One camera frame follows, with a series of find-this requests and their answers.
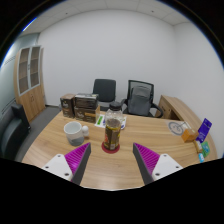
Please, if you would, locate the grey backpack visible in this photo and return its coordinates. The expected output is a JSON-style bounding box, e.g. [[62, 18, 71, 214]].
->
[[127, 85, 152, 117]]

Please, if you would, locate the wide brown cardboard box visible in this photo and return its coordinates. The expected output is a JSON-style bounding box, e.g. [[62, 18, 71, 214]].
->
[[73, 105, 101, 125]]

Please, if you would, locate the wooden cabinet with glass doors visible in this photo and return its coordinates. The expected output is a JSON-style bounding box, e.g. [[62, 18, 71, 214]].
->
[[12, 45, 46, 124]]

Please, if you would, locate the black leather sofa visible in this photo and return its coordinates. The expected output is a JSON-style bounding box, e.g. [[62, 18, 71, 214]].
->
[[0, 102, 32, 161]]

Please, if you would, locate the dark flat box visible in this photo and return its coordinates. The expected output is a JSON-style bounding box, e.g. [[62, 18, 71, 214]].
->
[[74, 92, 100, 111]]

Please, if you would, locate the green packet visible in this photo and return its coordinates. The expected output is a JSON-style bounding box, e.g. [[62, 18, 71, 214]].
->
[[199, 140, 212, 159]]

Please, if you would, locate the white mug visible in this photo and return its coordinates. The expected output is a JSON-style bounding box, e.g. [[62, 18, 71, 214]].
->
[[63, 120, 90, 147]]

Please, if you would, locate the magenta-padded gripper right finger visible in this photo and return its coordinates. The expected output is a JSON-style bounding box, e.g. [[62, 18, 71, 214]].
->
[[132, 142, 184, 186]]

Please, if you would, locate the small orange box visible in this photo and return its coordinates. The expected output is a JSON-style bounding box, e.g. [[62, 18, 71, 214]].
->
[[180, 127, 200, 144]]

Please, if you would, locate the black mesh office chair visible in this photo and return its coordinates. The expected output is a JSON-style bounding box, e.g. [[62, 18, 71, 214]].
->
[[120, 79, 165, 119]]

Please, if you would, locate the white green printed leaflet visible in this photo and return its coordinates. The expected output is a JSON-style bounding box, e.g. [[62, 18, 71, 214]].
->
[[94, 113, 128, 131]]

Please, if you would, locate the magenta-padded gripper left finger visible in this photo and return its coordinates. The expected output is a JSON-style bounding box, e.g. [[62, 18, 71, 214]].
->
[[41, 142, 92, 186]]

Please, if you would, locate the clear bottle with black cap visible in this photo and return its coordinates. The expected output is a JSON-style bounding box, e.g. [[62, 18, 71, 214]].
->
[[102, 101, 125, 152]]

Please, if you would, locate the purple card box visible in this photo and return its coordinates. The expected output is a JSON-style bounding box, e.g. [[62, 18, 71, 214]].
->
[[195, 117, 213, 144]]

